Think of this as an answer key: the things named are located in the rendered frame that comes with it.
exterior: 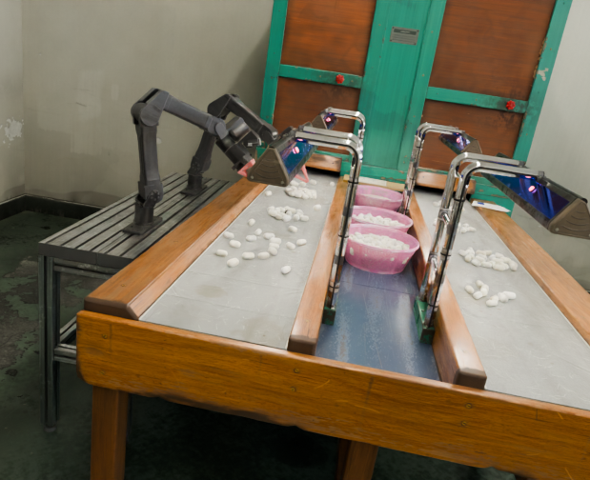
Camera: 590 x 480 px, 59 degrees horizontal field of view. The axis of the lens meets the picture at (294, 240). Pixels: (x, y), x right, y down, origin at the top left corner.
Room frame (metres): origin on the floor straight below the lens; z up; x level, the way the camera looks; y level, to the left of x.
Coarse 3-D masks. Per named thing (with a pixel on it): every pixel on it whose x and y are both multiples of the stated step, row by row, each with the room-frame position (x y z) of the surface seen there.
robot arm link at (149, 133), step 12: (132, 108) 1.68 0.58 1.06; (132, 120) 1.68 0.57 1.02; (144, 132) 1.65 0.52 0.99; (156, 132) 1.68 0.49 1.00; (144, 144) 1.65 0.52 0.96; (144, 156) 1.66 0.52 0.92; (156, 156) 1.68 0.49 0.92; (144, 168) 1.66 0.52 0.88; (156, 168) 1.68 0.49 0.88; (144, 180) 1.66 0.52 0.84; (156, 180) 1.68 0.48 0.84; (144, 192) 1.66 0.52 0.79
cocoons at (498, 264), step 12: (444, 228) 1.98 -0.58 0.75; (468, 228) 2.00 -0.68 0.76; (468, 252) 1.68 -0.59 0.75; (480, 252) 1.70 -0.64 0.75; (480, 264) 1.59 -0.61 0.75; (492, 264) 1.59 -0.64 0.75; (504, 264) 1.60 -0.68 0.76; (516, 264) 1.62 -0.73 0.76; (468, 288) 1.33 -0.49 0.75; (480, 288) 1.38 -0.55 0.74; (492, 300) 1.26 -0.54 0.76; (504, 300) 1.30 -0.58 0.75
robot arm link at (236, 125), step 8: (232, 120) 1.89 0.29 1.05; (240, 120) 1.88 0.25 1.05; (216, 128) 1.80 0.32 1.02; (224, 128) 1.82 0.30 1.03; (232, 128) 1.85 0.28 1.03; (240, 128) 1.87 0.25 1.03; (248, 128) 1.89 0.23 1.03; (216, 136) 1.83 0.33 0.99; (224, 136) 1.82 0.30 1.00; (240, 136) 1.87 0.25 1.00
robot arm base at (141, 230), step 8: (136, 208) 1.66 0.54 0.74; (144, 208) 1.66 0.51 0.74; (152, 208) 1.68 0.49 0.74; (136, 216) 1.66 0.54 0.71; (144, 216) 1.66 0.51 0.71; (152, 216) 1.68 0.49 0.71; (136, 224) 1.66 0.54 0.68; (144, 224) 1.65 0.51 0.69; (152, 224) 1.68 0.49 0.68; (128, 232) 1.59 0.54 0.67; (136, 232) 1.59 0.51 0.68; (144, 232) 1.61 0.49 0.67
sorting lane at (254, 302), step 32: (288, 192) 2.22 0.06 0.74; (320, 192) 2.32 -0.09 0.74; (256, 224) 1.68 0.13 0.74; (288, 224) 1.73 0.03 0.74; (320, 224) 1.80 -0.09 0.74; (256, 256) 1.37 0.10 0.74; (288, 256) 1.41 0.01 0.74; (192, 288) 1.10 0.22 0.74; (224, 288) 1.12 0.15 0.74; (256, 288) 1.15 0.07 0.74; (288, 288) 1.18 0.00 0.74; (160, 320) 0.92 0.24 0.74; (192, 320) 0.94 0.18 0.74; (224, 320) 0.96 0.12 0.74; (256, 320) 0.99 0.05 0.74; (288, 320) 1.01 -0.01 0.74
